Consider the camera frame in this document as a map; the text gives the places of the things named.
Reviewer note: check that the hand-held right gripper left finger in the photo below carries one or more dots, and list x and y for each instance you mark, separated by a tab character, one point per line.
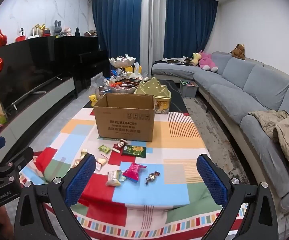
80	180

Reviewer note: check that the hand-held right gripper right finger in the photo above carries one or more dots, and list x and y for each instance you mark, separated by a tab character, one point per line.
212	180

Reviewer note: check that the gold snack packet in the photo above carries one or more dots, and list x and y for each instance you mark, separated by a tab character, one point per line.
75	164
84	152

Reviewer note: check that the pale cream snack packet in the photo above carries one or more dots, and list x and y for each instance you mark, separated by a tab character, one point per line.
101	162

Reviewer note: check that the white pastry packet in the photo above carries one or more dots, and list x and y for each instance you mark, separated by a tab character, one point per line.
114	178

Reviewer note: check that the light green candy packet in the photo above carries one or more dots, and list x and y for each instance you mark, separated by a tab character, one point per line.
105	149

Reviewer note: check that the red white snack packet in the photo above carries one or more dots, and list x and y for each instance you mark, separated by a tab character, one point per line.
119	145

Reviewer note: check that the pink snack packet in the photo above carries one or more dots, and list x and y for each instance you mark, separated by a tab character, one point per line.
134	171

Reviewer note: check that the twist-wrapped candy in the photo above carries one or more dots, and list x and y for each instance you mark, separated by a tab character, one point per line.
152	176

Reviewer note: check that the dark green chip packet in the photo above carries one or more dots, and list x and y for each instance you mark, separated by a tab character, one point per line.
134	151

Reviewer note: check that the brown cardboard box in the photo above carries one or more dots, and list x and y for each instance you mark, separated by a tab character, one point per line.
124	125

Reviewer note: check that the pile of assorted wrapped snacks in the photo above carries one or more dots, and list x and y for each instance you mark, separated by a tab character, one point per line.
124	82

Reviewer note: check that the colourful patchwork table mat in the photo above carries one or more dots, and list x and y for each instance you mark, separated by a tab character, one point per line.
174	140

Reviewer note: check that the grey patterned rug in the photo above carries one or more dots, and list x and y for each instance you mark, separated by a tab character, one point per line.
209	122

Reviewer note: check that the grey television cabinet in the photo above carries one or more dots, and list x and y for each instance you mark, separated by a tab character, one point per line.
39	105

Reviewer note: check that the khaki quilted jacket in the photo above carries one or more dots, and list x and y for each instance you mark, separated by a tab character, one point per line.
267	122

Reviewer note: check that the yellow bear figurine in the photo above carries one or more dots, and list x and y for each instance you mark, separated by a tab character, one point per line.
93	100

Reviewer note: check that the black television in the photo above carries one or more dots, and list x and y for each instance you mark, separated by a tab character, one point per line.
29	65

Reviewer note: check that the grey fabric sofa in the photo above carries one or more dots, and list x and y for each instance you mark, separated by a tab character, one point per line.
234	90

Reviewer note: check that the grey storage bin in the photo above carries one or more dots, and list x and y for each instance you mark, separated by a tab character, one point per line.
188	90

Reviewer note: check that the clear plastic bag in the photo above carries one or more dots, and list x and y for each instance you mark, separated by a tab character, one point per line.
100	81

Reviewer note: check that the white router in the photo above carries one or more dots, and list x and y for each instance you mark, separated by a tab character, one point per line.
35	34

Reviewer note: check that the pink plush bear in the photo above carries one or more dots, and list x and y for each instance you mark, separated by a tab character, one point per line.
207	60

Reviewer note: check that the yellow plush toy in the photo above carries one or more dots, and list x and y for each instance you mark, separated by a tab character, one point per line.
195	59

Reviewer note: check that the black piano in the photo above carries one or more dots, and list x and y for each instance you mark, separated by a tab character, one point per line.
84	57

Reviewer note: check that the white tiered snack tray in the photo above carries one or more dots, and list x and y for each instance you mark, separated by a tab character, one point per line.
122	62

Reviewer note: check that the yellow tissue holder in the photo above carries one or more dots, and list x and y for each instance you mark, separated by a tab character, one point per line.
138	68

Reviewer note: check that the scattered papers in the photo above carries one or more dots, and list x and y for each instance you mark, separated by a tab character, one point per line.
175	60

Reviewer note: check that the gold ornament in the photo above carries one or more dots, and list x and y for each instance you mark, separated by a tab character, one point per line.
40	27

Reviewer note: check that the brown plush toy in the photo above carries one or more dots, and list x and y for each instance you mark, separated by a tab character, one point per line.
238	51

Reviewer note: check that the grey bunny plush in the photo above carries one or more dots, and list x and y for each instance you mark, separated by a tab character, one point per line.
57	28

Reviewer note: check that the small pink plush toy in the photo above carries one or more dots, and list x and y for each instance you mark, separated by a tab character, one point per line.
67	32

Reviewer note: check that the brown bag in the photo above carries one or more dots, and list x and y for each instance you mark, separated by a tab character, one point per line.
90	33

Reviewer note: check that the blue curtain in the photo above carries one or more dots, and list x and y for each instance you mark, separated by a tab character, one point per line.
189	25
117	25

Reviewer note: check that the white sheer curtain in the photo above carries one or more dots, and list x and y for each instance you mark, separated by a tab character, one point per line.
153	30

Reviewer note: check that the white camera on red base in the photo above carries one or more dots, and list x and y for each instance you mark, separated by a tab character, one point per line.
21	34

